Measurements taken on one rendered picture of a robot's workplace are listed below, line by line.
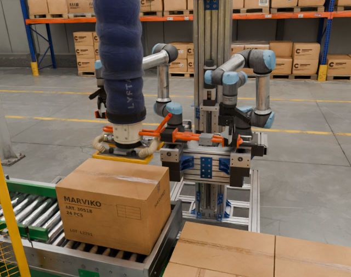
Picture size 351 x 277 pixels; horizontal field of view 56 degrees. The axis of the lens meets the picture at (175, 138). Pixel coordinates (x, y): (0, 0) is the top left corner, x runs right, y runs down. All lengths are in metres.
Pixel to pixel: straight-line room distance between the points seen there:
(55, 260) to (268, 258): 1.28
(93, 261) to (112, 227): 0.21
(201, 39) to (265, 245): 1.43
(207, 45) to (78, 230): 1.50
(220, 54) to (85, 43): 7.90
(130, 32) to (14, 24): 11.25
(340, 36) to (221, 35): 8.18
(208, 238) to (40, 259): 1.06
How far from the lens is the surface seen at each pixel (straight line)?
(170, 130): 1.85
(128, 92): 1.76
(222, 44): 2.38
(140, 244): 2.08
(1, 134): 4.94
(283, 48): 9.40
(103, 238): 2.18
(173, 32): 10.45
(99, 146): 1.93
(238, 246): 2.18
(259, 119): 2.25
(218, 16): 2.37
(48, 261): 2.31
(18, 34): 12.85
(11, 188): 3.05
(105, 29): 1.72
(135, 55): 1.74
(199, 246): 2.16
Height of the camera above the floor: 1.96
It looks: 23 degrees down
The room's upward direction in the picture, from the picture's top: 2 degrees counter-clockwise
